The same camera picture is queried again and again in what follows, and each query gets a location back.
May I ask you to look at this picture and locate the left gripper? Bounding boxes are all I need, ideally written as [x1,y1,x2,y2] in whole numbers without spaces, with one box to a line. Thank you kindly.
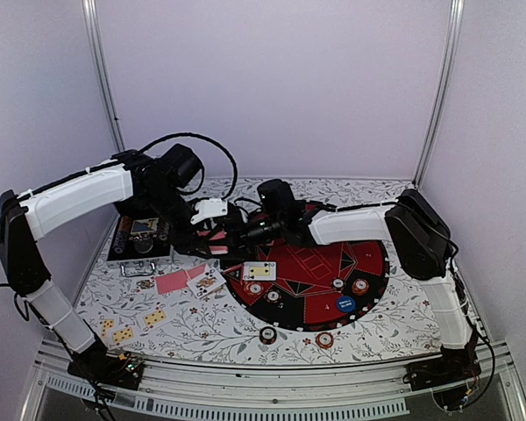
[141,184,213,259]

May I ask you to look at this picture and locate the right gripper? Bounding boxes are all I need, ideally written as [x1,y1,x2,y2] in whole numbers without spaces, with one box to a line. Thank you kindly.
[209,214,285,262]

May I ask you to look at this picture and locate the red playing card deck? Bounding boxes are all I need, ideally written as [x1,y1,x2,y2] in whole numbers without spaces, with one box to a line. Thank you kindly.
[197,230,229,256]

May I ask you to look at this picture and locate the two of clubs card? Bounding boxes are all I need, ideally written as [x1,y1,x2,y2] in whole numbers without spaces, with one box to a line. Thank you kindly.
[242,261,277,282]

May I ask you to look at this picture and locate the face-down red card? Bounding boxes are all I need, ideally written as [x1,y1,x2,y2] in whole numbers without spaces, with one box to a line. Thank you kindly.
[154,270,188,295]
[185,264,207,281]

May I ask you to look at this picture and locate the dark chips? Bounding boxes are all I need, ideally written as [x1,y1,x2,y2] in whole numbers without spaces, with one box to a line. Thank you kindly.
[332,278,345,290]
[265,290,281,303]

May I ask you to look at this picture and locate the dark poker chip stack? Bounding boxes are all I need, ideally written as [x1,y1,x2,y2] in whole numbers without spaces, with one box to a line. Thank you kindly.
[259,327,277,345]

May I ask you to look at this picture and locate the blue small blind button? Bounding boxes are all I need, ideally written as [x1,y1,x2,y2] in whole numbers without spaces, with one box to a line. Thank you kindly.
[336,296,356,313]

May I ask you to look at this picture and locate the orange poker chip stack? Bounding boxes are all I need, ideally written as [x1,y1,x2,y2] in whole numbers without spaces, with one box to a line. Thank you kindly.
[315,332,334,349]

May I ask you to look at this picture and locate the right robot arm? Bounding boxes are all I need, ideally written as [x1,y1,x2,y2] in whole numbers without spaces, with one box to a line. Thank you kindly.
[224,179,487,411]

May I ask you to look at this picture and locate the aluminium poker case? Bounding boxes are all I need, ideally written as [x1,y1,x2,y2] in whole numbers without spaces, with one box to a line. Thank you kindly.
[106,216,174,277]

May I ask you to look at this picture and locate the floral table cloth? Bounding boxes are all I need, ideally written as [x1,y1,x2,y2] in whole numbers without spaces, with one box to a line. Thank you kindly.
[65,176,479,367]

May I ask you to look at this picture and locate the face card on cloth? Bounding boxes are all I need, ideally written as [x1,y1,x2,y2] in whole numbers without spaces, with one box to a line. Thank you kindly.
[131,278,157,294]

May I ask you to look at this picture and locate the round red black poker mat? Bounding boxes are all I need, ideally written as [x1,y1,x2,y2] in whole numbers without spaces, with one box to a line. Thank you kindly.
[219,199,390,332]

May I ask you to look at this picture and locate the diamonds card bottom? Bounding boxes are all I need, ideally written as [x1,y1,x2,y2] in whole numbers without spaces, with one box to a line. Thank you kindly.
[108,326,136,346]

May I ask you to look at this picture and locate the diamonds card left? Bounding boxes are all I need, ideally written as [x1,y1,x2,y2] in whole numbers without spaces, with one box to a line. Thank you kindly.
[100,318,115,339]

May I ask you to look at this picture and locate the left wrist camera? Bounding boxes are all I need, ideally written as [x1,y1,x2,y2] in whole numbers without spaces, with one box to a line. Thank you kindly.
[190,198,228,225]

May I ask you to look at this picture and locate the front aluminium rail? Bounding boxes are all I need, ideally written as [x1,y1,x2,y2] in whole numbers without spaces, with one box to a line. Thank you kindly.
[18,339,526,420]

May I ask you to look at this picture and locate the left aluminium frame post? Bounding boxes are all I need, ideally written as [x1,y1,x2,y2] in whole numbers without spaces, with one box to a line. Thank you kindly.
[82,0,125,153]

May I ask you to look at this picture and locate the aluminium frame post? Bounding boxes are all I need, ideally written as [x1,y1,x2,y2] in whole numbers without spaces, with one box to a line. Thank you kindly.
[82,0,125,153]
[413,0,465,189]

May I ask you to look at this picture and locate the right aluminium frame post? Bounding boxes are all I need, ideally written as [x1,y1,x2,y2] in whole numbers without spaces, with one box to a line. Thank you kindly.
[413,0,465,189]

